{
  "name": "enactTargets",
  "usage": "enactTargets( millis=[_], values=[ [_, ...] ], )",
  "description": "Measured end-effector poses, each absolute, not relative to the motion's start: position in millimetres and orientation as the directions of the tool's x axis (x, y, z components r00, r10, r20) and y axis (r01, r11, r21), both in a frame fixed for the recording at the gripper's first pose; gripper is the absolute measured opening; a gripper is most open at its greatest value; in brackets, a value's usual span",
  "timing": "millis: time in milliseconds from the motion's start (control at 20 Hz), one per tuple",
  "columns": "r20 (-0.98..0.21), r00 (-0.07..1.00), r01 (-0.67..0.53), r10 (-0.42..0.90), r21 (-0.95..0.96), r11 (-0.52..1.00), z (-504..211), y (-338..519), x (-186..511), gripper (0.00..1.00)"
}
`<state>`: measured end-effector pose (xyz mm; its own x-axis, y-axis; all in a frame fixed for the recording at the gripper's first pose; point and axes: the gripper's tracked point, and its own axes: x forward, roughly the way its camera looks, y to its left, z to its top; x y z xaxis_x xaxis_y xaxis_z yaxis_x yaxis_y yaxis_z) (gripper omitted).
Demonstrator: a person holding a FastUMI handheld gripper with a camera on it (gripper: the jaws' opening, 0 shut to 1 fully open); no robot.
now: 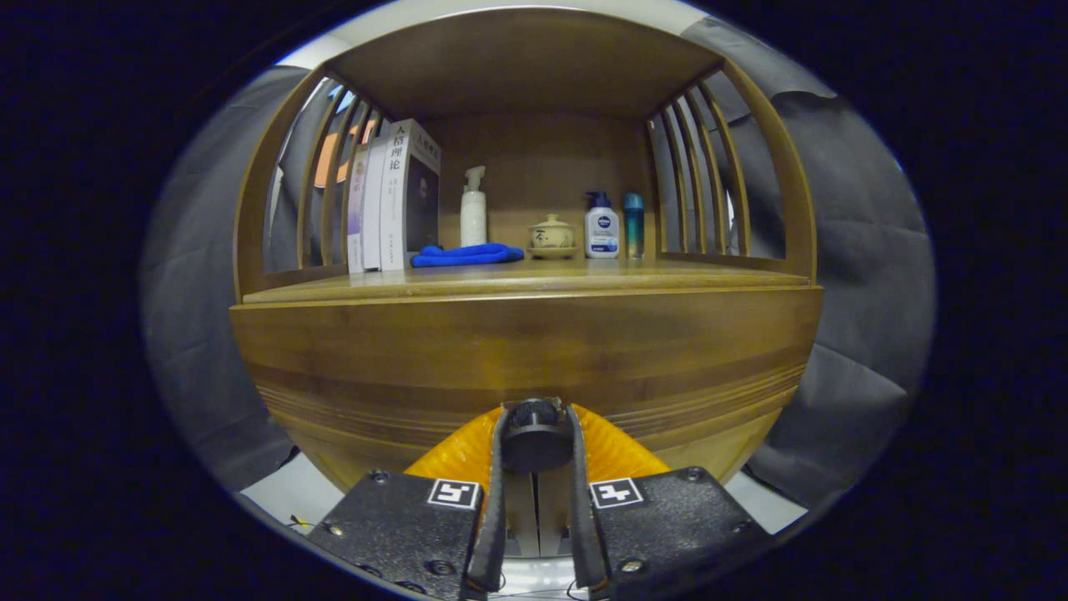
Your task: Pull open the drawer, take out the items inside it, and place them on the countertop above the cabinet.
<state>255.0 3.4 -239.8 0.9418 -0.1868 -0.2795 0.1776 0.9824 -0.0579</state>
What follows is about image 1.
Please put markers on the white lotion bottle blue cap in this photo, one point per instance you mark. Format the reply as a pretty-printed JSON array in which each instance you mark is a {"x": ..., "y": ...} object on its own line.
[{"x": 602, "y": 234}]

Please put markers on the beige saucer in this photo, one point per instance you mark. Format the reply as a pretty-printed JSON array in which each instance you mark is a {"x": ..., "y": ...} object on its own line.
[{"x": 551, "y": 253}]

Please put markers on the pale purple book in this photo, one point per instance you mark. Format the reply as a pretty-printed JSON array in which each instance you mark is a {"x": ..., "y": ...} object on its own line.
[{"x": 355, "y": 217}]

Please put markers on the wooden cabinet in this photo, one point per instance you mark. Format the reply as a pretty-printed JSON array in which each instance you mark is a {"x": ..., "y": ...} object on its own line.
[{"x": 542, "y": 159}]

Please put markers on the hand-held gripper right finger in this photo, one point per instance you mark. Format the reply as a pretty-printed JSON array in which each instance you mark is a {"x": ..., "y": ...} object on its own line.
[{"x": 581, "y": 517}]

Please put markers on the blue cloth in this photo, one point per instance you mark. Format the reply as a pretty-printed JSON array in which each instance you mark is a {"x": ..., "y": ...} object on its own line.
[{"x": 467, "y": 255}]

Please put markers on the slim teal bottle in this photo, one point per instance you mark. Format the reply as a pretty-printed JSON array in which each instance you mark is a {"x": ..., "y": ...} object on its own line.
[{"x": 633, "y": 229}]

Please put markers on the wooden countertop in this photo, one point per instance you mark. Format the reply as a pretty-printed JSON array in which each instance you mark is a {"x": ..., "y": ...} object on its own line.
[{"x": 584, "y": 280}]

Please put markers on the beige lidded tea cup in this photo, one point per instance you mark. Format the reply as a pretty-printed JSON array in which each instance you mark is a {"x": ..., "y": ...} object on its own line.
[{"x": 551, "y": 234}]

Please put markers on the wooden drawer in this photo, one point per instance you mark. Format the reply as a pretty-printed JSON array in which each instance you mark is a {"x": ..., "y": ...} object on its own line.
[{"x": 534, "y": 342}]

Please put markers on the white pump bottle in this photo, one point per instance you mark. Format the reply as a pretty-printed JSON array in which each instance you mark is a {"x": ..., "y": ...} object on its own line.
[{"x": 473, "y": 217}]

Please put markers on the black drawer knob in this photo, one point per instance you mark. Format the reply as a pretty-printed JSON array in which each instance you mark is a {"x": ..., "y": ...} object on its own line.
[{"x": 536, "y": 446}]

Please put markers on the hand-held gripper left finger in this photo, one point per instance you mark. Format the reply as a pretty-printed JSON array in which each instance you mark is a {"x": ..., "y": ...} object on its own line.
[{"x": 495, "y": 517}]

